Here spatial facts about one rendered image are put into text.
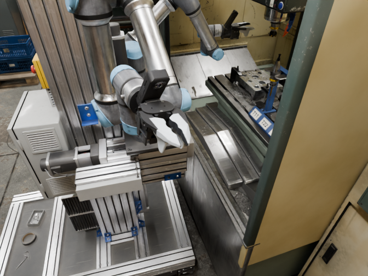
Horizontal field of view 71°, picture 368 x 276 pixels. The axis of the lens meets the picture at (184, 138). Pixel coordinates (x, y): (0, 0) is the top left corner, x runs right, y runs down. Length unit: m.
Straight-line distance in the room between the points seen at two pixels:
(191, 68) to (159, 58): 1.93
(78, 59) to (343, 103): 0.94
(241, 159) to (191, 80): 1.16
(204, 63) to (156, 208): 1.54
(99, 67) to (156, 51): 0.22
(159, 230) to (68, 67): 1.28
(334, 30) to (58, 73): 0.96
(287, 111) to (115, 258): 1.50
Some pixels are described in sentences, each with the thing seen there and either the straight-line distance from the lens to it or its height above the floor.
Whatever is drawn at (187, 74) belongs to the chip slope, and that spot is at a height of 0.75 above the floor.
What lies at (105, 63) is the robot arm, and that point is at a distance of 0.94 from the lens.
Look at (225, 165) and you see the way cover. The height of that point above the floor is 0.71.
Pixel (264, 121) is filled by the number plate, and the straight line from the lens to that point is 1.71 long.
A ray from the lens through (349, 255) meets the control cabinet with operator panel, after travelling 1.52.
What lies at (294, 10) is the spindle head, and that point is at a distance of 1.57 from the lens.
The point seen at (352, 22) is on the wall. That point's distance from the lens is 0.74.
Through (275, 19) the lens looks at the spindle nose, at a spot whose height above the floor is 1.45.
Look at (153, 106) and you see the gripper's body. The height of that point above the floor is 1.59.
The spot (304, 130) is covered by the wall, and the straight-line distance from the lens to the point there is 0.84.
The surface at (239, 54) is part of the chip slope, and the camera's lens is 3.02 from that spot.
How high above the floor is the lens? 1.89
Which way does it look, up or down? 39 degrees down
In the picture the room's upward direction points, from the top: straight up
